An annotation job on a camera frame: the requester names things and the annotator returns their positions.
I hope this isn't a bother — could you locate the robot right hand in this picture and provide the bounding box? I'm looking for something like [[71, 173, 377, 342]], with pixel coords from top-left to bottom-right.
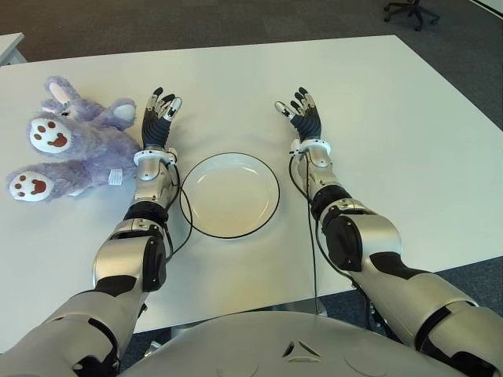
[[274, 86, 324, 143]]

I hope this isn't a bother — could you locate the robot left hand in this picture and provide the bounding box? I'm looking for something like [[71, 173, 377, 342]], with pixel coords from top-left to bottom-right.
[[140, 86, 184, 152]]

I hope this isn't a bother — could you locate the purple plush bunny doll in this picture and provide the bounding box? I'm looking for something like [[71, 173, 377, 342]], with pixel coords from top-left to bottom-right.
[[6, 75, 142, 203]]

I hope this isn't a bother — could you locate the white plate black rim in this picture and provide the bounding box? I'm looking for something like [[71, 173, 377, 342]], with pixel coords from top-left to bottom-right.
[[179, 152, 281, 240]]

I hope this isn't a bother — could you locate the black office chair base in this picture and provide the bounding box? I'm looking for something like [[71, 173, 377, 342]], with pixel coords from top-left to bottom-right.
[[383, 0, 441, 32]]

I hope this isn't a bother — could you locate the silver robot torso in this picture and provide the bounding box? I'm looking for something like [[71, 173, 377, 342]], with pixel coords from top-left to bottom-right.
[[117, 311, 464, 377]]

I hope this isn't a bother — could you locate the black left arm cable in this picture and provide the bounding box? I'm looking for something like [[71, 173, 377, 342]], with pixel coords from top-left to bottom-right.
[[163, 155, 194, 264]]

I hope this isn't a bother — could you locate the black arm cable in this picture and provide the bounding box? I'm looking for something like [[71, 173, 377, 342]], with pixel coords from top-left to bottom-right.
[[289, 152, 320, 315], [163, 155, 194, 264]]

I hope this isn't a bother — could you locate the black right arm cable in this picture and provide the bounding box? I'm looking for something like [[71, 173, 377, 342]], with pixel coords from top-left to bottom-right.
[[289, 152, 320, 315]]

